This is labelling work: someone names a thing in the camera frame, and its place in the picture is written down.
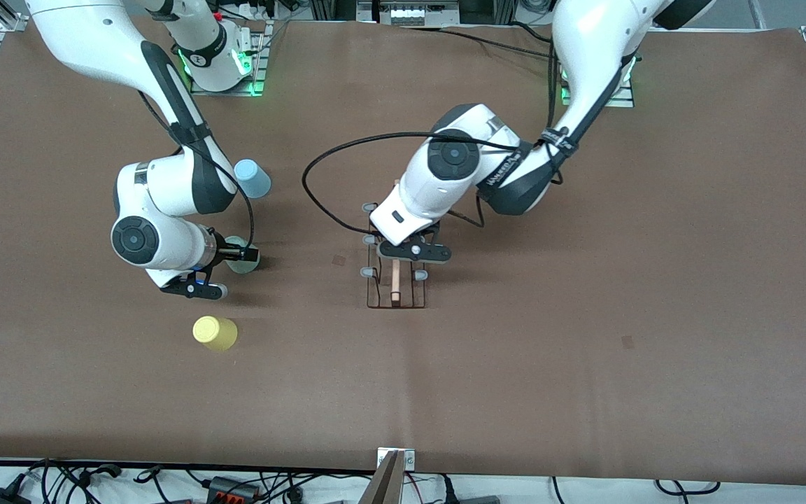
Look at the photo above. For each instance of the pale green plastic cup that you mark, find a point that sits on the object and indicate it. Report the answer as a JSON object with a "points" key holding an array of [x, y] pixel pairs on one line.
{"points": [[243, 268]]}

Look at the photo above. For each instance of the yellow plastic cup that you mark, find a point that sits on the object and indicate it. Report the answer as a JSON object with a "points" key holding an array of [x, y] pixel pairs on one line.
{"points": [[215, 334]]}

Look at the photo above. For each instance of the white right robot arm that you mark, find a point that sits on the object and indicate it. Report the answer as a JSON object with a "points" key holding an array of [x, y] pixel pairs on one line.
{"points": [[165, 189]]}

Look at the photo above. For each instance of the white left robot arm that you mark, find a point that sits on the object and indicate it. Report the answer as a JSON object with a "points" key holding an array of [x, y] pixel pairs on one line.
{"points": [[585, 56]]}

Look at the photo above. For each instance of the light blue plastic cup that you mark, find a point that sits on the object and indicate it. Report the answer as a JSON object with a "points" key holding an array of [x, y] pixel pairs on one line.
{"points": [[255, 180]]}

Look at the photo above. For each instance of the brown table cover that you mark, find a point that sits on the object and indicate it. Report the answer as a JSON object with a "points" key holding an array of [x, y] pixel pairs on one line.
{"points": [[445, 364]]}

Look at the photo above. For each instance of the white power strip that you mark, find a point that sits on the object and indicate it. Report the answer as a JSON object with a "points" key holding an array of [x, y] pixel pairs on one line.
{"points": [[417, 14]]}

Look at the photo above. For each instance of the black box with orange connectors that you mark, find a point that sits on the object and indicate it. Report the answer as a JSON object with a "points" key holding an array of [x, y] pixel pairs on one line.
{"points": [[224, 484]]}

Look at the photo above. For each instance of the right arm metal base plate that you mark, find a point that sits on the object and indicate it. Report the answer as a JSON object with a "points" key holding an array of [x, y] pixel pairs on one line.
{"points": [[228, 92]]}

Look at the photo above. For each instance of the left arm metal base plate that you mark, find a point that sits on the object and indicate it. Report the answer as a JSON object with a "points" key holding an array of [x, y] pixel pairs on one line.
{"points": [[623, 100]]}

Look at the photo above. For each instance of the camera mount post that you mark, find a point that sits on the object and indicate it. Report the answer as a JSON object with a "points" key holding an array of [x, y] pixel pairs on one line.
{"points": [[385, 483]]}

